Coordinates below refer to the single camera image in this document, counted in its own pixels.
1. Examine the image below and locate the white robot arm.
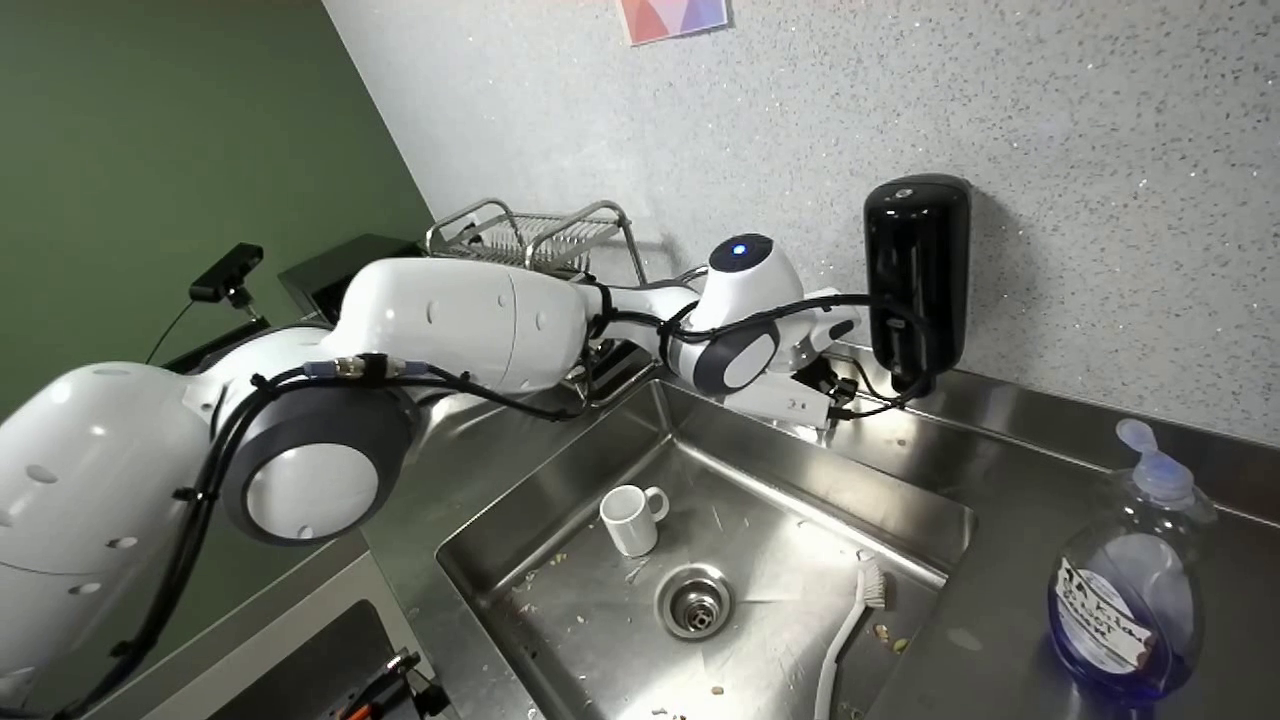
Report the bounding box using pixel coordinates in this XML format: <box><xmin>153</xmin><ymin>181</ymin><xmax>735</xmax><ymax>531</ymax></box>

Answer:
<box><xmin>0</xmin><ymin>233</ymin><xmax>858</xmax><ymax>720</ymax></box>

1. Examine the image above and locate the black camera on stand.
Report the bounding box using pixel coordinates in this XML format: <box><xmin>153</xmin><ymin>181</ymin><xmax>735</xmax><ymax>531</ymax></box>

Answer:
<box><xmin>186</xmin><ymin>242</ymin><xmax>264</xmax><ymax>307</ymax></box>

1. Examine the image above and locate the blue liquid soap bottle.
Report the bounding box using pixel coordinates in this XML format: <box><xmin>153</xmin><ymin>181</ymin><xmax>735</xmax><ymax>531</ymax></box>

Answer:
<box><xmin>1049</xmin><ymin>419</ymin><xmax>1214</xmax><ymax>704</ymax></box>

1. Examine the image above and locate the sink drain strainer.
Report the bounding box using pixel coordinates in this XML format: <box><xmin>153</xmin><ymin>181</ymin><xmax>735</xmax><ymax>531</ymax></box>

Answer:
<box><xmin>656</xmin><ymin>564</ymin><xmax>735</xmax><ymax>644</ymax></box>

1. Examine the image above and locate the white ceramic mug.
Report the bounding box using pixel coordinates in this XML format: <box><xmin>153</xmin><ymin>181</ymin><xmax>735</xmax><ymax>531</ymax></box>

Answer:
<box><xmin>596</xmin><ymin>485</ymin><xmax>668</xmax><ymax>559</ymax></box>

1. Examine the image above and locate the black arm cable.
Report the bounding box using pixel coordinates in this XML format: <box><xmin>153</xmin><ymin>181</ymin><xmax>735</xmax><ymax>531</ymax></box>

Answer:
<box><xmin>56</xmin><ymin>286</ymin><xmax>924</xmax><ymax>720</ymax></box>

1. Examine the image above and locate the metal dish rack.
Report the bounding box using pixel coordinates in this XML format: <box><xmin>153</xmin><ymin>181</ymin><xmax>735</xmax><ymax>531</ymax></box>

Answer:
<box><xmin>423</xmin><ymin>195</ymin><xmax>646</xmax><ymax>284</ymax></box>

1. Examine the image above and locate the colourful wall poster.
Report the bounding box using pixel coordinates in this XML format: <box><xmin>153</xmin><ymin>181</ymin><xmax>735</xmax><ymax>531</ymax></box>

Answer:
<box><xmin>621</xmin><ymin>0</ymin><xmax>730</xmax><ymax>45</ymax></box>

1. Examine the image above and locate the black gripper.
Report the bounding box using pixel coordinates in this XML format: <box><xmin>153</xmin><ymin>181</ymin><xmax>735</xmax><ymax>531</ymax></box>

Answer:
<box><xmin>791</xmin><ymin>314</ymin><xmax>869</xmax><ymax>423</ymax></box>

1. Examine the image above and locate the red black tool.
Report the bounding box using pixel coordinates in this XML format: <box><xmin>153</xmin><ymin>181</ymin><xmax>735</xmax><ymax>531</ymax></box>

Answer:
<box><xmin>337</xmin><ymin>653</ymin><xmax>450</xmax><ymax>720</ymax></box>

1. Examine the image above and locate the stainless steel sink basin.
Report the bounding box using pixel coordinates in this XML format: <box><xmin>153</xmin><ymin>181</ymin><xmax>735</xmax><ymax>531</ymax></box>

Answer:
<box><xmin>439</xmin><ymin>388</ymin><xmax>971</xmax><ymax>720</ymax></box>

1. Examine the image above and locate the white dish brush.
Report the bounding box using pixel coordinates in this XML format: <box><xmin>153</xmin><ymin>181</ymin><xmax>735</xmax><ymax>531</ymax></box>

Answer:
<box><xmin>813</xmin><ymin>559</ymin><xmax>888</xmax><ymax>720</ymax></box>

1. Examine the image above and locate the black wall soap dispenser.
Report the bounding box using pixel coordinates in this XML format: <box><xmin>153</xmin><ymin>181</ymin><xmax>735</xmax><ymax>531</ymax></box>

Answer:
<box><xmin>865</xmin><ymin>177</ymin><xmax>971</xmax><ymax>390</ymax></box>

